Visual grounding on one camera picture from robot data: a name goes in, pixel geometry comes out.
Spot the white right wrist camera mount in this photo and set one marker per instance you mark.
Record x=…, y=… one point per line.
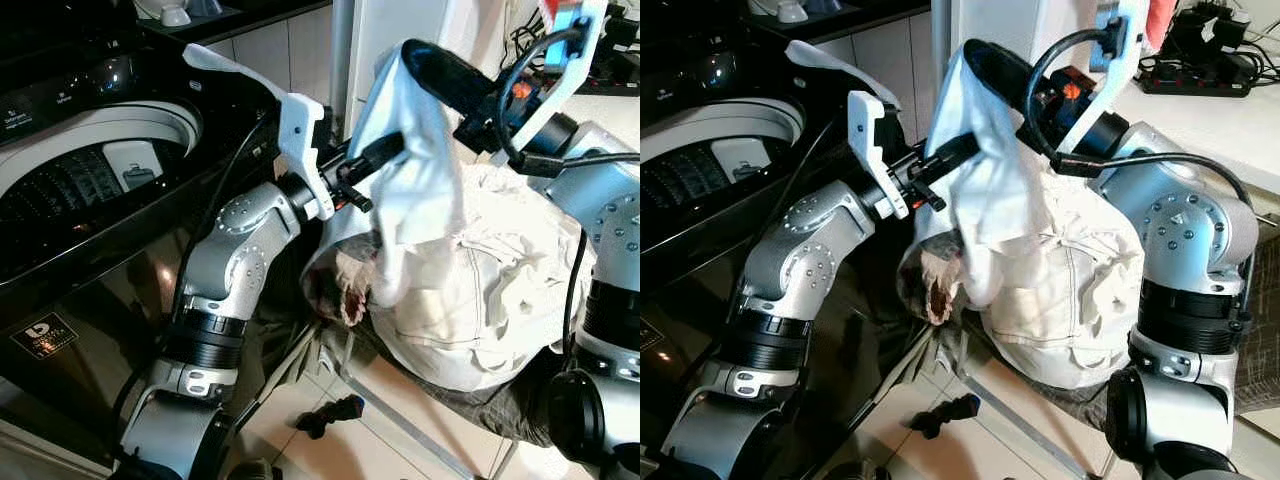
x=1105, y=90
x=550, y=100

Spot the black power strip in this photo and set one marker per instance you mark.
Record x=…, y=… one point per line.
x=612, y=80
x=1195, y=75

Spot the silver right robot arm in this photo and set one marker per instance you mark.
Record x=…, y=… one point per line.
x=610, y=210
x=1180, y=222

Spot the small white cloth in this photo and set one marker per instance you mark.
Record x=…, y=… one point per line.
x=835, y=68
x=235, y=68

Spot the red cloth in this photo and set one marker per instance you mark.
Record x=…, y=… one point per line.
x=549, y=12
x=1158, y=22

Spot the grey fabric laundry hamper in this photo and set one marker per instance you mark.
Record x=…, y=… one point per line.
x=1075, y=400
x=500, y=410

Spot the cream crumpled garment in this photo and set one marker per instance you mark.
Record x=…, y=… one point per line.
x=1060, y=300
x=480, y=300

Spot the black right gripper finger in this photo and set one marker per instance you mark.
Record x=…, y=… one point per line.
x=450, y=75
x=1010, y=75
x=478, y=134

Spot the grey patterned garment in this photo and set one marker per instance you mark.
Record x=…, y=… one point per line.
x=340, y=285
x=935, y=290

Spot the small white cup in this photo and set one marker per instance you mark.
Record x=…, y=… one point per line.
x=792, y=11
x=175, y=15

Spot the small black plastic clamp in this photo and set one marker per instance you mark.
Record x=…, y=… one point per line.
x=330, y=415
x=945, y=412

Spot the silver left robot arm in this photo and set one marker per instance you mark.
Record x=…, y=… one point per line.
x=800, y=262
x=235, y=250

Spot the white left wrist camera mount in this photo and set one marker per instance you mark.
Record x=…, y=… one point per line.
x=865, y=130
x=300, y=140

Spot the washer brand sticker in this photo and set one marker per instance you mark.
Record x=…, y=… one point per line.
x=652, y=335
x=43, y=335

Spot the black top-load washing machine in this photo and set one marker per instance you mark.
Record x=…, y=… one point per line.
x=700, y=235
x=90, y=270

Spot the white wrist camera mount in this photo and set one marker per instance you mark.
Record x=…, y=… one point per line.
x=550, y=100
x=300, y=140
x=865, y=130
x=1105, y=90

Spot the grey vertical pipe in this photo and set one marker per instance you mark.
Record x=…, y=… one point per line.
x=940, y=40
x=342, y=60

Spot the white cloth garment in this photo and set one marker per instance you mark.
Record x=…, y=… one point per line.
x=420, y=150
x=990, y=185

